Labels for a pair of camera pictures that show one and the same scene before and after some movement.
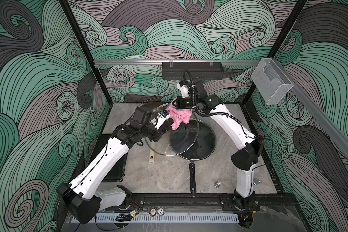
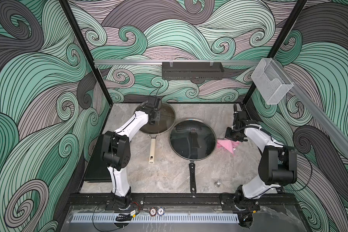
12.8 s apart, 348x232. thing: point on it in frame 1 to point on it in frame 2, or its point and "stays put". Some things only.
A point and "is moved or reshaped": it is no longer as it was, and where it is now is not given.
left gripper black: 158,132 to 157,118
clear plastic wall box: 271,81 stays put
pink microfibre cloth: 179,116 to 227,144
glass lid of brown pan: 173,142 is moved or reshaped
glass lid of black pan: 193,139 stays put
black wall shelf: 174,70 stays put
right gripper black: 179,106 to 227,135
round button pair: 160,211 stays put
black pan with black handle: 193,141 stays put
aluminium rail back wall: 173,62 stays put
